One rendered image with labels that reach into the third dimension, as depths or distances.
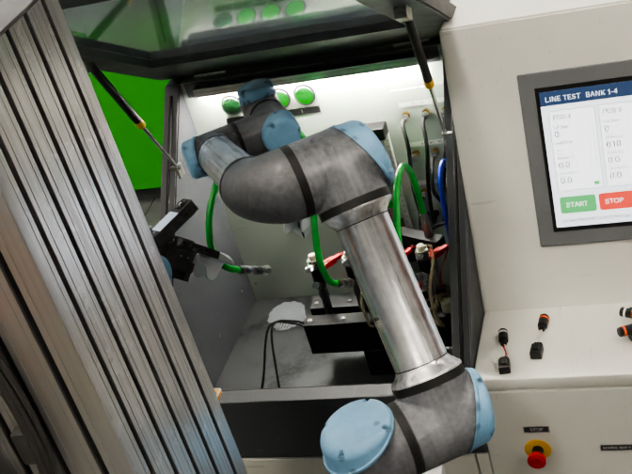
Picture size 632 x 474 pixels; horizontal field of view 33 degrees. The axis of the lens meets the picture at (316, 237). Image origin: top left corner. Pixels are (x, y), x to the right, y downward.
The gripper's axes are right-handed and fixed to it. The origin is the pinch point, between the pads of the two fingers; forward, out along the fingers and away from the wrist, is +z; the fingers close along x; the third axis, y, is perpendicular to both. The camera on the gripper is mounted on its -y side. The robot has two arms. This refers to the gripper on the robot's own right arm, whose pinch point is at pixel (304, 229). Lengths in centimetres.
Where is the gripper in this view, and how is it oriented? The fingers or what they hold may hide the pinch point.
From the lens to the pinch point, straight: 225.8
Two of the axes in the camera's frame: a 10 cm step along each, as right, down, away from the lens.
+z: 2.6, 8.3, 5.0
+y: -2.4, 5.5, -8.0
